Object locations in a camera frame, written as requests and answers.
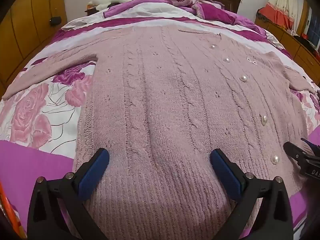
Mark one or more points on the small black device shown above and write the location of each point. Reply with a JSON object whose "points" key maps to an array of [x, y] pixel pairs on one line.
{"points": [[55, 21]]}

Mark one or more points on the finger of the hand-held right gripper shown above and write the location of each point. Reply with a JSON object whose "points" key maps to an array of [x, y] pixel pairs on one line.
{"points": [[296, 152], [311, 145]]}

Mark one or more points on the orange and cream curtain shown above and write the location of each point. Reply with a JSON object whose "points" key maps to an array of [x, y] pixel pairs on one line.
{"points": [[280, 10]]}

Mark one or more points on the low wooden cabinet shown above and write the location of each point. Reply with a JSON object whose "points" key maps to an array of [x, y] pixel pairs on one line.
{"points": [[290, 41]]}

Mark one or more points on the rumpled pink quilt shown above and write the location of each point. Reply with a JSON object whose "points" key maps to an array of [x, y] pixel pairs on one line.
{"points": [[212, 12]]}

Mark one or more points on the wooden wardrobe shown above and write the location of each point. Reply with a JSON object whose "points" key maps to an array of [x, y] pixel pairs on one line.
{"points": [[25, 30]]}

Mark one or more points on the floral purple bedspread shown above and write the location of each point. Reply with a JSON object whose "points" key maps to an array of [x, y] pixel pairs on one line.
{"points": [[30, 160]]}

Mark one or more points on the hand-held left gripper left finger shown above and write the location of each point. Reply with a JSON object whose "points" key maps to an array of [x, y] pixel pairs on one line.
{"points": [[93, 173]]}

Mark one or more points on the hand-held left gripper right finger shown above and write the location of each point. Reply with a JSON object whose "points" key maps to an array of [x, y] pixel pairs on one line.
{"points": [[226, 173]]}

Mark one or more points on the pink knitted cardigan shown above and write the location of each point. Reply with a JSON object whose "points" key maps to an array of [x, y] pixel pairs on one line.
{"points": [[162, 105]]}

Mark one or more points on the dark wooden nightstand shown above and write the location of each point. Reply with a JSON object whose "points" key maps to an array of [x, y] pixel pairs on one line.
{"points": [[90, 11]]}

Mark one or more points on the dark clothes pile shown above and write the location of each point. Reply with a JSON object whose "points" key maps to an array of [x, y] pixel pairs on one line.
{"points": [[306, 42]]}

